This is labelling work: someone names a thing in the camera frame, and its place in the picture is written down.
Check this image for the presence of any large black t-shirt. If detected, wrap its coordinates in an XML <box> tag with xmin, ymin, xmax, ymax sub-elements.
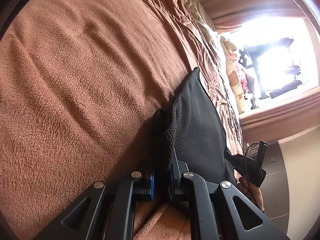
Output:
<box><xmin>151</xmin><ymin>68</ymin><xmax>236</xmax><ymax>201</ymax></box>

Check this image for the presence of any person's right hand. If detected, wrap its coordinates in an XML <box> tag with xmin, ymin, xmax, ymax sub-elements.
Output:
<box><xmin>236</xmin><ymin>177</ymin><xmax>265</xmax><ymax>212</ymax></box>

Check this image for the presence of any right pink curtain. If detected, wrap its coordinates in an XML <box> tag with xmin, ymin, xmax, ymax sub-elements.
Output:
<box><xmin>239</xmin><ymin>86</ymin><xmax>319</xmax><ymax>142</ymax></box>

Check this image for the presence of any pink curtain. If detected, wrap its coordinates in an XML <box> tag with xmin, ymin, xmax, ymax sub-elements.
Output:
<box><xmin>199</xmin><ymin>0</ymin><xmax>306</xmax><ymax>33</ymax></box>
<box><xmin>239</xmin><ymin>86</ymin><xmax>319</xmax><ymax>142</ymax></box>

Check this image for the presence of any bear-print long cushion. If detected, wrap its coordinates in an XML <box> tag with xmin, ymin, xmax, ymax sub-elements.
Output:
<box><xmin>220</xmin><ymin>35</ymin><xmax>247</xmax><ymax>114</ymax></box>

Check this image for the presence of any plush toys pile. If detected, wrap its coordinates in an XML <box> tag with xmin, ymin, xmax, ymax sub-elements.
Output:
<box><xmin>229</xmin><ymin>50</ymin><xmax>259</xmax><ymax>110</ymax></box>

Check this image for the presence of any hanging dark garment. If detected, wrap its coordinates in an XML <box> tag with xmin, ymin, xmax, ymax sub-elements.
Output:
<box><xmin>244</xmin><ymin>37</ymin><xmax>294</xmax><ymax>57</ymax></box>

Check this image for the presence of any brown bed blanket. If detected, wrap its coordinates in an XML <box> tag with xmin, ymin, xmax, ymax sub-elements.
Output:
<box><xmin>1</xmin><ymin>0</ymin><xmax>242</xmax><ymax>239</ymax></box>

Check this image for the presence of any beige pillow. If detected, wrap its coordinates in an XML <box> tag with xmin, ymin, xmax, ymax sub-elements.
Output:
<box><xmin>185</xmin><ymin>0</ymin><xmax>226</xmax><ymax>64</ymax></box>

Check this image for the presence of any left pink curtain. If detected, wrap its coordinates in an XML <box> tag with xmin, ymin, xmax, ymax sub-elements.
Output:
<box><xmin>199</xmin><ymin>0</ymin><xmax>306</xmax><ymax>33</ymax></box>

